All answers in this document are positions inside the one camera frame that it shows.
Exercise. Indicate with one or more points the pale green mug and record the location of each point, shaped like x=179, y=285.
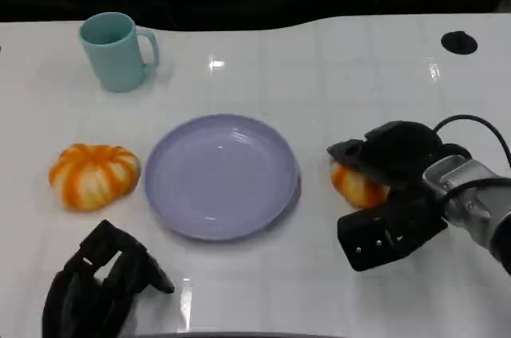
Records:
x=113, y=64

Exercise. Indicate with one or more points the lilac plate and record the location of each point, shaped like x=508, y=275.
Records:
x=219, y=178

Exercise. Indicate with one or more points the orange white toy bread roll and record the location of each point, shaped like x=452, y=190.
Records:
x=93, y=176
x=359, y=191

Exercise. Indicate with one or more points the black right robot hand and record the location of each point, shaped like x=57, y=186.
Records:
x=399, y=150

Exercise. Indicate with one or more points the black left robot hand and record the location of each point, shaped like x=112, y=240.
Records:
x=80, y=302

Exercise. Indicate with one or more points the black round table grommet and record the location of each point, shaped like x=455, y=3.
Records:
x=459, y=43

